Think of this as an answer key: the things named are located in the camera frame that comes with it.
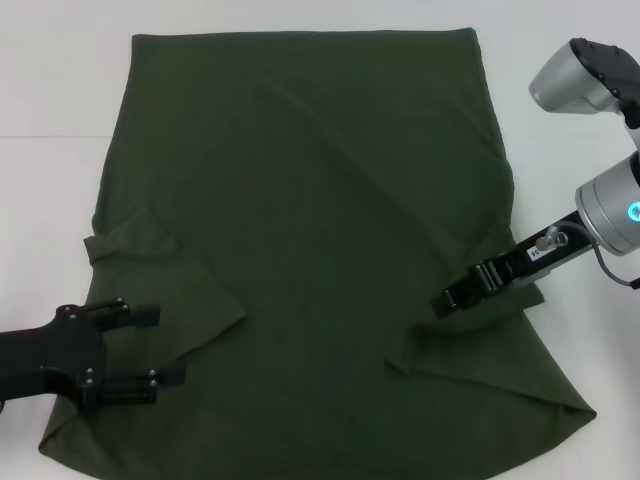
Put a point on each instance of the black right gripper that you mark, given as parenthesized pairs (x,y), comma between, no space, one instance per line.
(545,262)

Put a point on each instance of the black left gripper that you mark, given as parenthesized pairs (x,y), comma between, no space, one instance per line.
(60,355)

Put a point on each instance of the dark green shirt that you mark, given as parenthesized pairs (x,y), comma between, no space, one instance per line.
(310,200)

